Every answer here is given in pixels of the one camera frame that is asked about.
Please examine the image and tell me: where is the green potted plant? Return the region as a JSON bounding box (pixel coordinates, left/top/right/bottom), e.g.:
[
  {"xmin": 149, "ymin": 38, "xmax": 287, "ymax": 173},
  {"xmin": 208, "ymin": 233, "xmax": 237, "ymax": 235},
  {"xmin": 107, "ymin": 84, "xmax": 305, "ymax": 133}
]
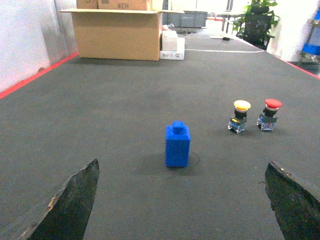
[{"xmin": 232, "ymin": 0, "xmax": 281, "ymax": 34}]

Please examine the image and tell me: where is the yellow mushroom push button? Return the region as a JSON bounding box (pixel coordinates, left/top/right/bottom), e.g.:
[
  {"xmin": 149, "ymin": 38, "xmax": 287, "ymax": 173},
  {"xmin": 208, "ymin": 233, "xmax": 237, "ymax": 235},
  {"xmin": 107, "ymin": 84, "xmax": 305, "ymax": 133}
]
[{"xmin": 227, "ymin": 100, "xmax": 251, "ymax": 134}]

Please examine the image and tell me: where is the black office chair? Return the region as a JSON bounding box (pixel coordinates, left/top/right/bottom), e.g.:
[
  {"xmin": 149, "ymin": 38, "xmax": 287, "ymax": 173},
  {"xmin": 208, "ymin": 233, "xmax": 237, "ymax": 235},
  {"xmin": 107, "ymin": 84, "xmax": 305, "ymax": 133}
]
[{"xmin": 242, "ymin": 14, "xmax": 273, "ymax": 51}]

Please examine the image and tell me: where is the white box stack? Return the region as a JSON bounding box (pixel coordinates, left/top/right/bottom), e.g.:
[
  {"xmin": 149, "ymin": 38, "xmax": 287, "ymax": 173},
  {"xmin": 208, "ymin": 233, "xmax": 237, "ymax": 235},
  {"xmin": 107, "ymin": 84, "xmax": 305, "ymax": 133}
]
[{"xmin": 160, "ymin": 30, "xmax": 186, "ymax": 61}]

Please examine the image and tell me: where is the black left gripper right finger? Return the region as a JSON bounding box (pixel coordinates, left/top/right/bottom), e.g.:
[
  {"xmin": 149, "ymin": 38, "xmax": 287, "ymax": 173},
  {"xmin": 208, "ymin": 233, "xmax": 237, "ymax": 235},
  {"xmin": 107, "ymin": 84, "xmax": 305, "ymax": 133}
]
[{"xmin": 264, "ymin": 161, "xmax": 320, "ymax": 240}]

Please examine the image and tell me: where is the large open cardboard box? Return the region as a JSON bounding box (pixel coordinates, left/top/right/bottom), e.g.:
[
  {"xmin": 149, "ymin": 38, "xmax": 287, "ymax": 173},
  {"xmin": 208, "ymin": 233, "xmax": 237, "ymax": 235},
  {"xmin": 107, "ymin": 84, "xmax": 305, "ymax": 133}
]
[{"xmin": 58, "ymin": 8, "xmax": 186, "ymax": 62}]

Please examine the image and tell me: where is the grey storage crate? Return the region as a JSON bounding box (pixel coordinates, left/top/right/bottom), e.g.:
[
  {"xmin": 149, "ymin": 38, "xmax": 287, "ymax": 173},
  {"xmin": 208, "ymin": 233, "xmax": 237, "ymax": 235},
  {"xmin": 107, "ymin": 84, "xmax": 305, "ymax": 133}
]
[{"xmin": 162, "ymin": 10, "xmax": 208, "ymax": 28}]

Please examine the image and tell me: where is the red mushroom push button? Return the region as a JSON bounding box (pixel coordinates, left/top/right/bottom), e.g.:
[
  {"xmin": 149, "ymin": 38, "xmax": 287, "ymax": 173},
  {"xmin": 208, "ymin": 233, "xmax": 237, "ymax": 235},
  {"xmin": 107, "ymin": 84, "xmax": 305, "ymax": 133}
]
[{"xmin": 256, "ymin": 98, "xmax": 282, "ymax": 131}]

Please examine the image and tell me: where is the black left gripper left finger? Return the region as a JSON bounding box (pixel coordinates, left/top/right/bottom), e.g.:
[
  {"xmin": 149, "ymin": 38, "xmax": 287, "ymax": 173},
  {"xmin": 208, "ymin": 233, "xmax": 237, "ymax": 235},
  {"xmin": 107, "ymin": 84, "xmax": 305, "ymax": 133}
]
[{"xmin": 0, "ymin": 157, "xmax": 100, "ymax": 240}]

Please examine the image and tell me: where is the blue plastic block part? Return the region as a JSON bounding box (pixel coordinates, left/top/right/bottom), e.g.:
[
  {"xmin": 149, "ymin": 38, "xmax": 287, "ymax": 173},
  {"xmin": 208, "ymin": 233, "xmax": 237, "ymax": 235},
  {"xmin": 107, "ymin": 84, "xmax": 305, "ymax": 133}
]
[{"xmin": 165, "ymin": 120, "xmax": 191, "ymax": 167}]

